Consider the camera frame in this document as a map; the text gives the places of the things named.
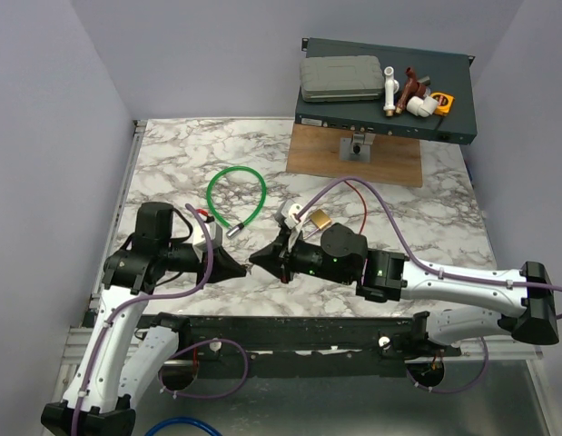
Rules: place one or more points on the yellow tape measure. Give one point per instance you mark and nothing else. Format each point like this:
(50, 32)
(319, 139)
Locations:
(445, 102)

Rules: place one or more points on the white elbow pipe fitting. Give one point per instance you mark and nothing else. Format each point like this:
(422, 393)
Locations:
(422, 106)

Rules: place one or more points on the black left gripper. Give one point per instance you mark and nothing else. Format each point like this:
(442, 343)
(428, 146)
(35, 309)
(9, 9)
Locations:
(224, 266)

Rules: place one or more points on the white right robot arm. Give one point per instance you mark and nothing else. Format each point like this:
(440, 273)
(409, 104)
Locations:
(513, 302)

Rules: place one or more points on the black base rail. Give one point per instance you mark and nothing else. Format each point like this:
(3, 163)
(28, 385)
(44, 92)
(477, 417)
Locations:
(297, 347)

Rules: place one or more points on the wooden board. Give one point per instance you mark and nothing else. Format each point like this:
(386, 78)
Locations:
(335, 153)

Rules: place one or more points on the grey plastic case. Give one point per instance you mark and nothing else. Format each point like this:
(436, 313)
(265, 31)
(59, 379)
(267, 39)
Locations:
(341, 78)

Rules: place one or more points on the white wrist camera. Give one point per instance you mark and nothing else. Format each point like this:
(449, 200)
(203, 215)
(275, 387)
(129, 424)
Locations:
(199, 239)
(286, 216)

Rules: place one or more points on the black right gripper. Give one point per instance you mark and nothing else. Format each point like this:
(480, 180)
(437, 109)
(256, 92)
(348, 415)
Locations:
(270, 258)

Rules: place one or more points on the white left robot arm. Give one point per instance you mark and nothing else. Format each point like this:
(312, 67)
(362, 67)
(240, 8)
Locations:
(102, 397)

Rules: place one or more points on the red plastic seal tag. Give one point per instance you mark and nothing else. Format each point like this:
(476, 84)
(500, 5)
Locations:
(363, 203)

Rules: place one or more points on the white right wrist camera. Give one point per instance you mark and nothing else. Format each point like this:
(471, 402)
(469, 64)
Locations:
(286, 216)

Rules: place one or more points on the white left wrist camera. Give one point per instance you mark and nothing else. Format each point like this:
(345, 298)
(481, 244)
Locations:
(199, 239)

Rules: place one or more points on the brown pipe fitting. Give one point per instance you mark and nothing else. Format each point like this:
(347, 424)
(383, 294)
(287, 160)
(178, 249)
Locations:
(411, 86)

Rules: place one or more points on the brass padlock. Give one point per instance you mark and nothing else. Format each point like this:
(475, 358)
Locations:
(319, 221)

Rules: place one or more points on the dark teal network switch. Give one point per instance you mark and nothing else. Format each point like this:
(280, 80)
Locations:
(449, 73)

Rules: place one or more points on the dark grey pipe fitting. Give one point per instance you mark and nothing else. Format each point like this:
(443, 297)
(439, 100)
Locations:
(423, 88)

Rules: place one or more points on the grey metal bracket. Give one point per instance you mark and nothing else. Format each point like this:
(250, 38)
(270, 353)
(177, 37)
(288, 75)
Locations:
(356, 148)

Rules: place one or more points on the aluminium side rail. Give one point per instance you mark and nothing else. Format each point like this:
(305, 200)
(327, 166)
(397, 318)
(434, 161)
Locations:
(138, 134)

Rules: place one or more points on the white pipe fitting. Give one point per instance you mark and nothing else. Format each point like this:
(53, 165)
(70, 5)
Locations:
(391, 87)

